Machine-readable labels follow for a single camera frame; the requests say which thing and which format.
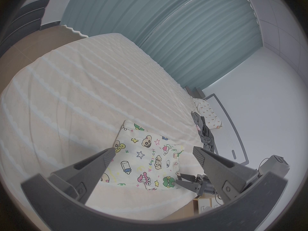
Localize grey bedside table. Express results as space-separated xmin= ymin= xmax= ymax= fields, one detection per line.
xmin=184 ymin=86 xmax=206 ymax=98

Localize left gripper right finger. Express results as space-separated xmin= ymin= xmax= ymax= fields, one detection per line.
xmin=193 ymin=146 xmax=259 ymax=199

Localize white printed pyjama top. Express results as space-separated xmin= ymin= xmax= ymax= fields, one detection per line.
xmin=100 ymin=120 xmax=184 ymax=191

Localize blue-green curtain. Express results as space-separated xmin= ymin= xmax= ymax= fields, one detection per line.
xmin=60 ymin=0 xmax=241 ymax=49
xmin=139 ymin=0 xmax=263 ymax=90

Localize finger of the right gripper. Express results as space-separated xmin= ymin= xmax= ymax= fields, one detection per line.
xmin=180 ymin=173 xmax=201 ymax=182
xmin=176 ymin=180 xmax=201 ymax=193

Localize bed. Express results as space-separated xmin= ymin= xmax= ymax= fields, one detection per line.
xmin=0 ymin=33 xmax=248 ymax=221

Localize white printed pillow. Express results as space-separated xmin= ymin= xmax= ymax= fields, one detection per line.
xmin=194 ymin=98 xmax=223 ymax=129

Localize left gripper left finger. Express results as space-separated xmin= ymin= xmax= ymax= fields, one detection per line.
xmin=49 ymin=147 xmax=116 ymax=204

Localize pile of clothes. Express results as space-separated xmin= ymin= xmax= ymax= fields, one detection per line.
xmin=191 ymin=112 xmax=217 ymax=153

